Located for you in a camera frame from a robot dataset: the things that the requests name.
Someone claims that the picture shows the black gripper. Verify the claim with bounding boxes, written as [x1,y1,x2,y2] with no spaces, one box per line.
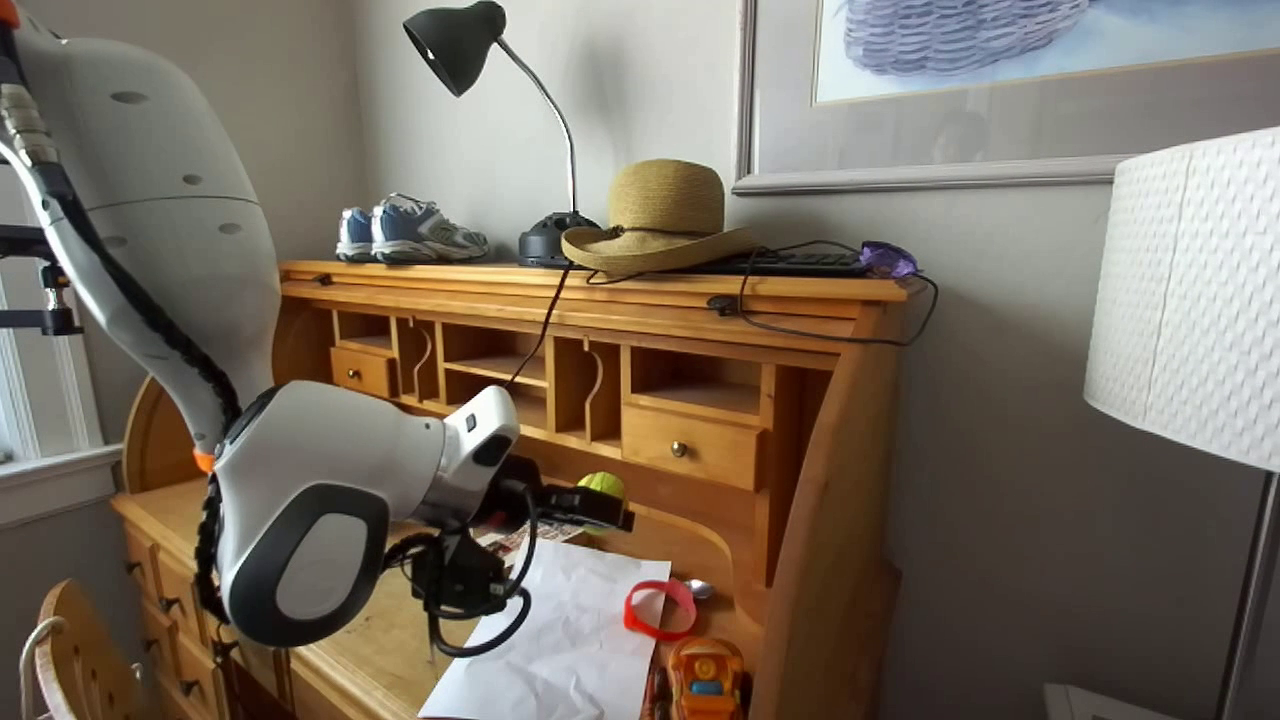
[484,454,642,536]

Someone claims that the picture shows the wooden drawer with metal knob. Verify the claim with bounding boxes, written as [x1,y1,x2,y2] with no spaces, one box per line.
[328,341,400,403]
[620,400,767,496]

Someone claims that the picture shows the white paper sheet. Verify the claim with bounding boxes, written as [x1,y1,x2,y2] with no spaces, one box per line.
[417,531,673,720]

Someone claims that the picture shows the orange toy car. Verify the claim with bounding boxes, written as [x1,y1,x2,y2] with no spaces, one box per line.
[661,638,753,720]

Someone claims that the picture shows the wooden roll-top desk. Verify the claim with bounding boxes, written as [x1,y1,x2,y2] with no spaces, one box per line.
[110,257,924,720]

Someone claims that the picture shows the straw sun hat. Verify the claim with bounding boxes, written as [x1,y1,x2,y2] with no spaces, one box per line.
[555,156,767,284]

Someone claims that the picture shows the white blue sneaker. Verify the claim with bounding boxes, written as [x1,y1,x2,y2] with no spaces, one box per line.
[369,191,498,270]
[334,200,386,266]

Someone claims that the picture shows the black flat case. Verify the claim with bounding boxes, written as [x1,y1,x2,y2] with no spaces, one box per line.
[724,246,872,282]

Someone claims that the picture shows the purple small object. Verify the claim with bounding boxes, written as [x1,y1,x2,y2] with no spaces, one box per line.
[854,238,924,284]

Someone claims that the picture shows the black desk lamp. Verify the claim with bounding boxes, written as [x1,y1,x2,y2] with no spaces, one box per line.
[400,0,608,273]

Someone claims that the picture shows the black metal stand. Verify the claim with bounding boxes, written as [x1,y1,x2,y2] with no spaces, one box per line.
[0,222,89,341]

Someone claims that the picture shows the white floor lamp shade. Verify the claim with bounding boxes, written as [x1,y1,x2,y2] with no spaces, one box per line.
[1080,124,1280,480]

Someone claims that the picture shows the grey floor lamp pole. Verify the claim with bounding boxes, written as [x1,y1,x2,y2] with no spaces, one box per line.
[1218,473,1280,720]

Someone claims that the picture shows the wrist mounted camera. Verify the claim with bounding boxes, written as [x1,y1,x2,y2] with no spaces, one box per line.
[406,527,521,619]

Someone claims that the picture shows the black lamp cable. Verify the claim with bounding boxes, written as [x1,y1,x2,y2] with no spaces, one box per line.
[503,262,576,394]

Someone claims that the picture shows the thin black cable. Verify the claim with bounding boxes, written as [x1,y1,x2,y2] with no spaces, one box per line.
[704,238,946,354]

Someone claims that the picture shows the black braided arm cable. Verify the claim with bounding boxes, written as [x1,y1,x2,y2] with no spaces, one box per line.
[0,83,249,634]

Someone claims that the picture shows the framed wall picture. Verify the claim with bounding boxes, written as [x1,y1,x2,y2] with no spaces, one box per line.
[728,0,1280,200]

